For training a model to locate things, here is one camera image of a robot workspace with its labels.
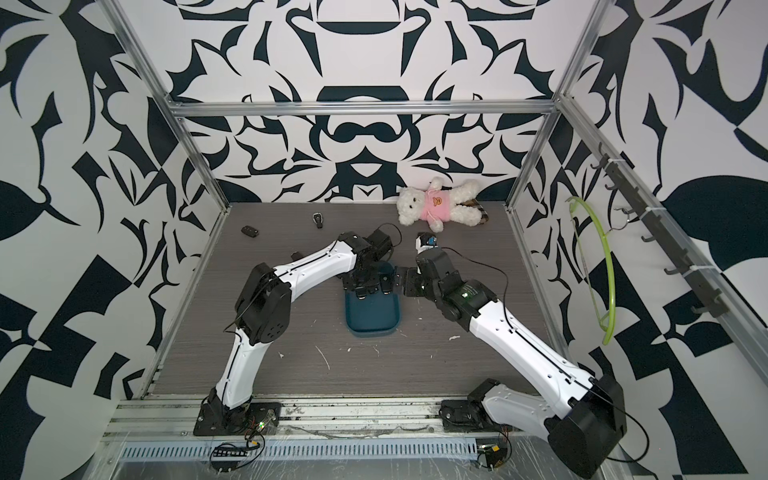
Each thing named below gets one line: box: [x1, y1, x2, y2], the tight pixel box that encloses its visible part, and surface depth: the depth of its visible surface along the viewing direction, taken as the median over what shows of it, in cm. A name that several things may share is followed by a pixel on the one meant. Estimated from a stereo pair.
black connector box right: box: [478, 444, 505, 468], surface depth 73 cm
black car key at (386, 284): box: [381, 275, 393, 295], surface depth 98 cm
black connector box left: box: [210, 446, 248, 472], surface depth 74 cm
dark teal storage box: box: [344, 288, 402, 337], surface depth 92 cm
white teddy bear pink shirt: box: [396, 177, 482, 233], surface depth 113 cm
